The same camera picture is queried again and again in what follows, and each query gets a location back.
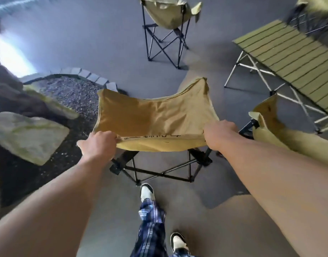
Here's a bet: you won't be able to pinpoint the person's right hand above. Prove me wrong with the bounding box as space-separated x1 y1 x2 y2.
203 120 239 152

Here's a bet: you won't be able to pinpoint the person's left hand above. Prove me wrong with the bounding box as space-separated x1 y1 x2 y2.
76 130 119 162

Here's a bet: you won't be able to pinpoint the yellow fabric folding chair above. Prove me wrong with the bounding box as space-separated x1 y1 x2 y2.
238 94 328 169
286 0 328 34
92 77 221 186
138 0 203 69

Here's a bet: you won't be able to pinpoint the person's left forearm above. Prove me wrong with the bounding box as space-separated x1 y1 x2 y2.
0 153 114 257

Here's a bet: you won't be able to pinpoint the person's right forearm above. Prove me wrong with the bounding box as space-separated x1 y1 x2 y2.
216 131 328 257

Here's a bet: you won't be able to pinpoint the person's left shoe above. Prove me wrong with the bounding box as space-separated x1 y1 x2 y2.
140 183 156 202

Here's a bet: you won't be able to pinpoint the person's shoe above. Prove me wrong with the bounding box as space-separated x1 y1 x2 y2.
170 232 190 255
140 183 156 202

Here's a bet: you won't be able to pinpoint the slatted folding table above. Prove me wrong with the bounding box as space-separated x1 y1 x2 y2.
224 19 328 134

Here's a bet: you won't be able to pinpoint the person's right shoe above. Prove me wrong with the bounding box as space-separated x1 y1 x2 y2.
170 232 190 255

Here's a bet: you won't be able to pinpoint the flat pale rock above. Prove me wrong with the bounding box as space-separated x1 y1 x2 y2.
22 85 80 120

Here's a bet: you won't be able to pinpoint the grey stone brick border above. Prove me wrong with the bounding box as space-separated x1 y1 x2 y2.
21 66 119 93

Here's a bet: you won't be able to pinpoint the large pale rock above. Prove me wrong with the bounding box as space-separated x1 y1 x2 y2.
0 111 71 166

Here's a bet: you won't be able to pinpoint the blue plaid trousers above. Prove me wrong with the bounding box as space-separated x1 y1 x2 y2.
129 198 196 257

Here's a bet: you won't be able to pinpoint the dark brown rock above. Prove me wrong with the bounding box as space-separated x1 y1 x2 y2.
0 49 51 118

